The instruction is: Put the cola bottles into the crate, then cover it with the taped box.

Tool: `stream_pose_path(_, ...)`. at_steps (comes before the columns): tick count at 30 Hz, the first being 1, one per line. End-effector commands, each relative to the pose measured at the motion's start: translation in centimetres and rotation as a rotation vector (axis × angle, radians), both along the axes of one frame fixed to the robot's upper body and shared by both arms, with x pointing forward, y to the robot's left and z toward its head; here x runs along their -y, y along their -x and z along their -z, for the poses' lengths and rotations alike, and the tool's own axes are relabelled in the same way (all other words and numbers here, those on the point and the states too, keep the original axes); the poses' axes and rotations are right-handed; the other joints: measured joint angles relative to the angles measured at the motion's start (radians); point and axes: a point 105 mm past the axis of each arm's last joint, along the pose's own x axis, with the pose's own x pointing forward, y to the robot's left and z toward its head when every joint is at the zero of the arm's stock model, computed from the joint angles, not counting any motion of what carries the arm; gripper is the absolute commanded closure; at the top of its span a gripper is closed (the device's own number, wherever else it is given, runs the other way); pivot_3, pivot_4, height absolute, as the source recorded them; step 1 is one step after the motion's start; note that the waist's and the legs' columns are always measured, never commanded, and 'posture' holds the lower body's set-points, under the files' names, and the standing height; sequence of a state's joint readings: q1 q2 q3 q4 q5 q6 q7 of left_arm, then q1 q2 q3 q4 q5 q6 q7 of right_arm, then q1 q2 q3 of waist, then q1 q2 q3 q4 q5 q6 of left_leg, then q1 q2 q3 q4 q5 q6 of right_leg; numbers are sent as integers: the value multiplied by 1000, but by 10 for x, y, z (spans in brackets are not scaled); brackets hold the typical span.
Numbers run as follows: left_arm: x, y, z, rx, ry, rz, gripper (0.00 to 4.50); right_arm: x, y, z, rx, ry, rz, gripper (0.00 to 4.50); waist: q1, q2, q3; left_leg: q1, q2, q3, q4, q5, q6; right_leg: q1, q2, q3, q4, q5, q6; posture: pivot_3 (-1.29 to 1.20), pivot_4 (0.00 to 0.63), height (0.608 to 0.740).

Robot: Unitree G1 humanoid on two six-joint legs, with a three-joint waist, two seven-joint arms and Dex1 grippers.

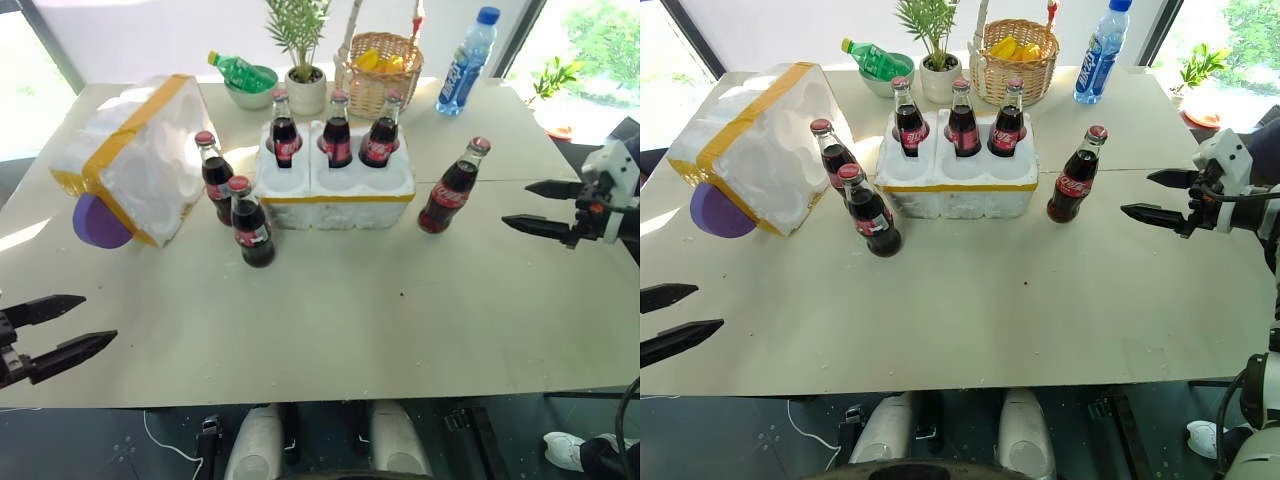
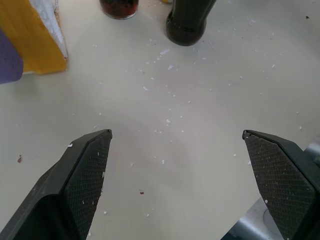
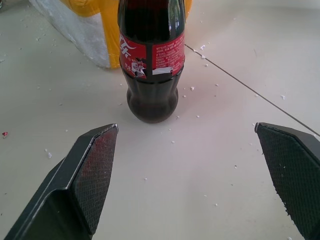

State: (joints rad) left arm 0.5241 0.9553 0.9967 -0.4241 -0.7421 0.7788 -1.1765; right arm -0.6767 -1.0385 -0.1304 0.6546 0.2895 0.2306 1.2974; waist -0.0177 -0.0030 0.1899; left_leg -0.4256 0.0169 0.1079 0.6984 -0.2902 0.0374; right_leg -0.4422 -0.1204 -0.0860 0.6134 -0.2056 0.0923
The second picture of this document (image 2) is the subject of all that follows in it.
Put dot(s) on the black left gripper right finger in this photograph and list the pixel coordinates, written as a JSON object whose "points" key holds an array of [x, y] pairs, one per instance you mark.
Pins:
{"points": [[282, 180]]}

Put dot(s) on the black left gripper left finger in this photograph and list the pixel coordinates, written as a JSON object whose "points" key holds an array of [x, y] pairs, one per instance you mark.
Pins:
{"points": [[62, 190]]}

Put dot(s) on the purple block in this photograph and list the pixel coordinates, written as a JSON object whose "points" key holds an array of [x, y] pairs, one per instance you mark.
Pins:
{"points": [[9, 60]]}

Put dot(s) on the yellow box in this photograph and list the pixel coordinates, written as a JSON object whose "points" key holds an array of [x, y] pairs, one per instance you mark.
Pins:
{"points": [[37, 37]]}

